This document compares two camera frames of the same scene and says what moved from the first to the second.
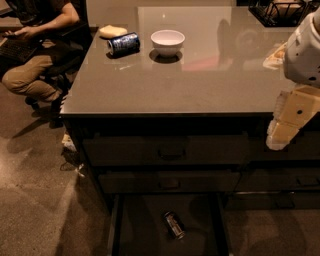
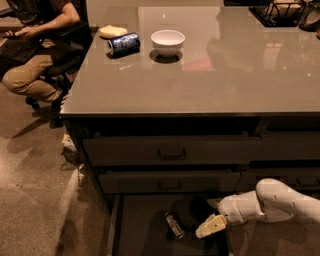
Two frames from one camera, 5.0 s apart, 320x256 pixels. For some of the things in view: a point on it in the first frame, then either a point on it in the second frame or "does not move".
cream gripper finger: (294, 108) to (236, 208)
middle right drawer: (277, 179) does not move
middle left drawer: (168, 181) does not move
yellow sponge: (109, 31) does not move
